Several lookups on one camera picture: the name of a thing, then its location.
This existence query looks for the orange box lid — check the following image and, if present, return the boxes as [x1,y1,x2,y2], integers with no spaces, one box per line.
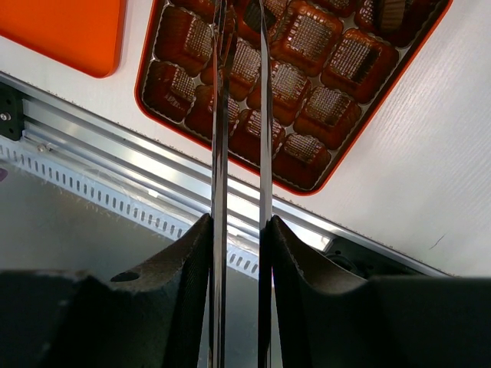
[1,1,127,78]

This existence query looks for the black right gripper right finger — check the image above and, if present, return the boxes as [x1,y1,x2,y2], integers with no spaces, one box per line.
[269,216,490,367]

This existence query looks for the silver metal tongs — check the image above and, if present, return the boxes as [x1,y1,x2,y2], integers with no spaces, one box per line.
[208,1,273,367]

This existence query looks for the orange chocolate box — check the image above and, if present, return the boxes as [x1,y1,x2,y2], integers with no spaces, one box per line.
[135,1,450,196]

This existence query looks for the aluminium mounting rail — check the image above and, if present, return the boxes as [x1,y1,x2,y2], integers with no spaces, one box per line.
[1,72,447,278]

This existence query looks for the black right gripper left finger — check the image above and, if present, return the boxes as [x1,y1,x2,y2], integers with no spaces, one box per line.
[1,214,212,367]

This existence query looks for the perforated cable duct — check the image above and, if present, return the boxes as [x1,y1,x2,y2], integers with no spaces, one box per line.
[0,136,262,281]

